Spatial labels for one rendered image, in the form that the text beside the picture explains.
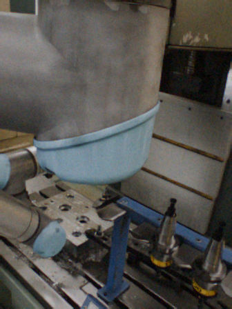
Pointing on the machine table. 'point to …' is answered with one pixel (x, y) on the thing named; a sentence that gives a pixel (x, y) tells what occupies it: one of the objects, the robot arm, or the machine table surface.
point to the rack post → (117, 261)
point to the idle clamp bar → (183, 274)
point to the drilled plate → (74, 243)
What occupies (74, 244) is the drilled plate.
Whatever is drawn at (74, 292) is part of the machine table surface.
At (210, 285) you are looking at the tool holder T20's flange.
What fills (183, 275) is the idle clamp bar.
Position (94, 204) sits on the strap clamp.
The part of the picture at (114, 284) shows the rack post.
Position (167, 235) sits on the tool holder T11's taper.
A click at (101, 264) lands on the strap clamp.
